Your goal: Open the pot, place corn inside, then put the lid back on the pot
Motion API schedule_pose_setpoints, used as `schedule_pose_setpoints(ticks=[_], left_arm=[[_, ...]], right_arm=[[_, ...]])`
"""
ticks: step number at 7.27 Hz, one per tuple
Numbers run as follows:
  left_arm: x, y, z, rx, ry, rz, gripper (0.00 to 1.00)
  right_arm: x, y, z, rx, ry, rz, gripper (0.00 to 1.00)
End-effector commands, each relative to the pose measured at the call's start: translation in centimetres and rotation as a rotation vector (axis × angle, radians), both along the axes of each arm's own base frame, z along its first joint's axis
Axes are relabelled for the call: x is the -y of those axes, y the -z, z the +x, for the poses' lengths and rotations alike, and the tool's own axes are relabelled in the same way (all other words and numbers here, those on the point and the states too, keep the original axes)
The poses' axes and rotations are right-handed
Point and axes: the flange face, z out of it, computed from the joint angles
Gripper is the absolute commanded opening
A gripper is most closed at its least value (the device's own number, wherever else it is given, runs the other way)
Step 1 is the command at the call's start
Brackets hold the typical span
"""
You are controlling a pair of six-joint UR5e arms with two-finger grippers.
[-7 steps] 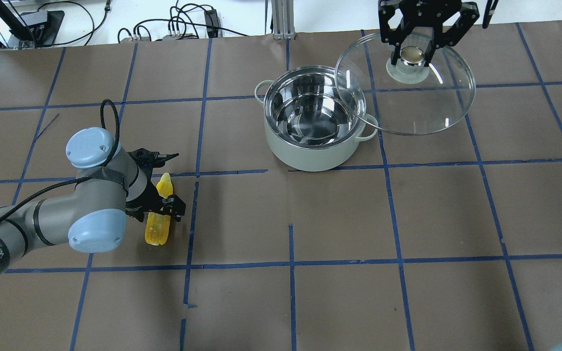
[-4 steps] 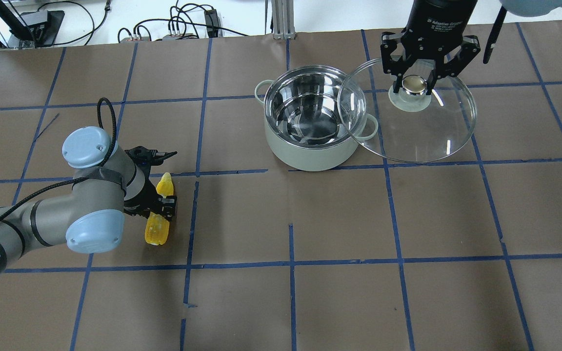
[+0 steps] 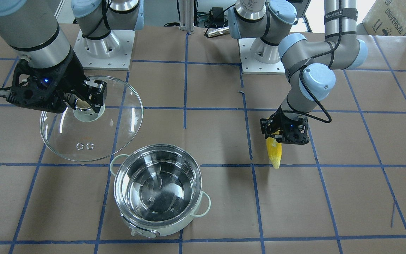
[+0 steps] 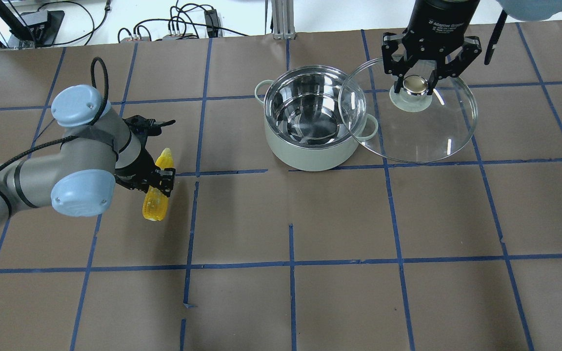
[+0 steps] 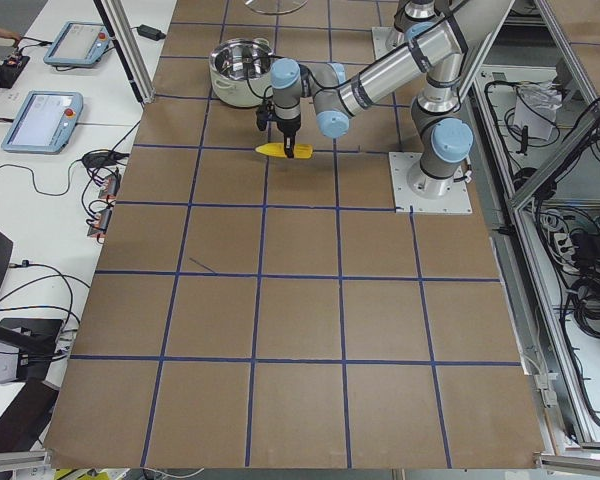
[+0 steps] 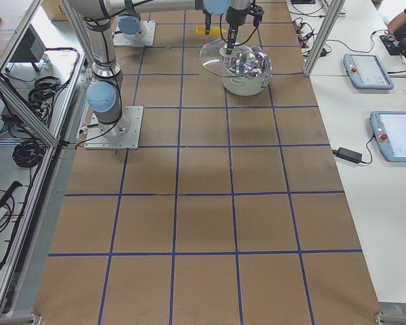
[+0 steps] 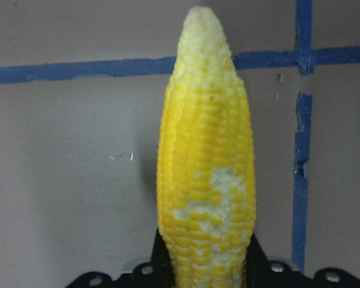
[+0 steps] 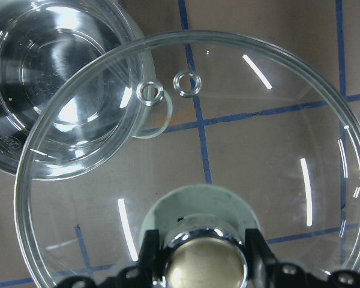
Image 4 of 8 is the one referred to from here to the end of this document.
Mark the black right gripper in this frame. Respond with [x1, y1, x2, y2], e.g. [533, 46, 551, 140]
[381, 0, 482, 96]

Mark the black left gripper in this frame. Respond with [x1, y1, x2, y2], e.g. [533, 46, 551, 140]
[115, 115, 176, 198]

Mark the yellow corn cob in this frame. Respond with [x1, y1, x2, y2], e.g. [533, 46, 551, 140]
[142, 148, 174, 221]

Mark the glass pot lid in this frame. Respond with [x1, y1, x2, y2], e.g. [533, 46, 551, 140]
[338, 58, 478, 163]

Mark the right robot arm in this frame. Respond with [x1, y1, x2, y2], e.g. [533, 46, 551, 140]
[381, 0, 562, 94]

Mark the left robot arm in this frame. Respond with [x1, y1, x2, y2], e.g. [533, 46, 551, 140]
[0, 84, 176, 225]

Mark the pale green cooking pot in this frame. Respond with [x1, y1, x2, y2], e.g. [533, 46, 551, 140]
[254, 65, 379, 172]

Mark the brown paper table mat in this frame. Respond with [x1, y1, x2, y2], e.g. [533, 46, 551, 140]
[0, 21, 562, 351]

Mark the aluminium frame post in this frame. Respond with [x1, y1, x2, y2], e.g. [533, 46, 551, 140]
[270, 0, 296, 40]

